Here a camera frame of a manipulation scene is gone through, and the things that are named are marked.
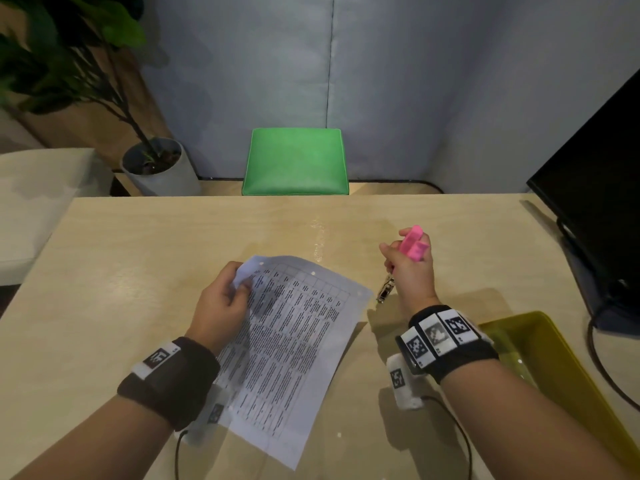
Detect white printed paper sheet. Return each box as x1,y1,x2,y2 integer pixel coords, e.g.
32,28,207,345
182,254,373,471

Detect person's left forearm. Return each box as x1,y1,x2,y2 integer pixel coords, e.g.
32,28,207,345
9,394,173,480

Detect black monitor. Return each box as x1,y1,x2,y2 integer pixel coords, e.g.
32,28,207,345
525,69,640,338

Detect black monitor cable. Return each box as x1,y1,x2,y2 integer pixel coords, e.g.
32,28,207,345
587,317,640,413

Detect green stool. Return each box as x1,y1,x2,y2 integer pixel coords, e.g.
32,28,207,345
241,127,350,197

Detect person's right forearm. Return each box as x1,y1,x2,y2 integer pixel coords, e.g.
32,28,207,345
439,357,631,480

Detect black wristband several markers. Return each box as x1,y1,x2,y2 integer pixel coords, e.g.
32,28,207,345
395,304,500,385

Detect thin black camera cable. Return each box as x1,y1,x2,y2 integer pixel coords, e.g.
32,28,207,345
422,394,473,480
173,428,190,480

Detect pink hole punch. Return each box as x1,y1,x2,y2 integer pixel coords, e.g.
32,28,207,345
375,224,431,304

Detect person's left hand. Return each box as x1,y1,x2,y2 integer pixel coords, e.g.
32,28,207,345
185,261,253,355

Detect person's right hand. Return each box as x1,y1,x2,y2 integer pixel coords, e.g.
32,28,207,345
379,233,441,315

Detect green potted plant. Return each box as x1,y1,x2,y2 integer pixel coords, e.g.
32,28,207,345
0,0,201,197

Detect yellow plastic bin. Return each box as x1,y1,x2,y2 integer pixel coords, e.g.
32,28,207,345
477,310,640,475

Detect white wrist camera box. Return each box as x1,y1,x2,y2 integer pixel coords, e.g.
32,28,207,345
385,353,426,411
187,384,233,445

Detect beige armchair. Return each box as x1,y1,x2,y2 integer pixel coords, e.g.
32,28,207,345
0,148,113,285

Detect black wristband single marker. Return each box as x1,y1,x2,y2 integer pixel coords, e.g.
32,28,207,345
117,337,221,431

